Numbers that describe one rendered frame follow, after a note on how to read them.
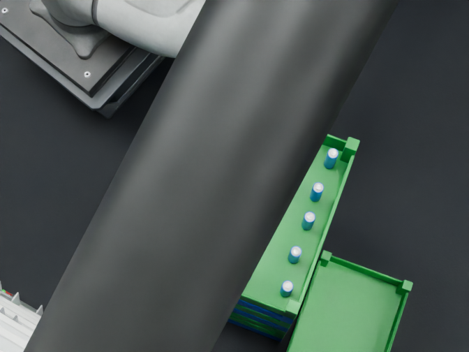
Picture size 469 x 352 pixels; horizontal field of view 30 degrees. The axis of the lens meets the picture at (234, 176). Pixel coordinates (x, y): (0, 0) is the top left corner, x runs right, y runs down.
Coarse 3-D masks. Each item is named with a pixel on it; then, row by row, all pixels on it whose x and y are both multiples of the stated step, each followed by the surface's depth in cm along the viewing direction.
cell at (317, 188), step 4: (316, 184) 141; (320, 184) 141; (312, 188) 142; (316, 188) 141; (320, 188) 141; (312, 192) 143; (316, 192) 141; (320, 192) 141; (312, 196) 144; (316, 196) 143; (320, 196) 145; (312, 200) 147; (316, 200) 146
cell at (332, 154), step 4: (332, 148) 143; (328, 152) 142; (332, 152) 142; (336, 152) 142; (328, 156) 143; (332, 156) 142; (336, 156) 142; (328, 160) 144; (332, 160) 143; (324, 164) 148; (328, 164) 146; (332, 164) 146; (328, 168) 148
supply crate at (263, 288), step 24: (336, 144) 146; (312, 168) 148; (336, 168) 148; (336, 192) 147; (288, 216) 146; (288, 240) 145; (312, 240) 145; (264, 264) 144; (288, 264) 144; (312, 264) 139; (264, 288) 143; (288, 312) 136
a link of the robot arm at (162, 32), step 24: (96, 0) 161; (120, 0) 159; (144, 0) 156; (168, 0) 155; (192, 0) 157; (96, 24) 167; (120, 24) 161; (144, 24) 159; (168, 24) 157; (192, 24) 157; (144, 48) 164; (168, 48) 160
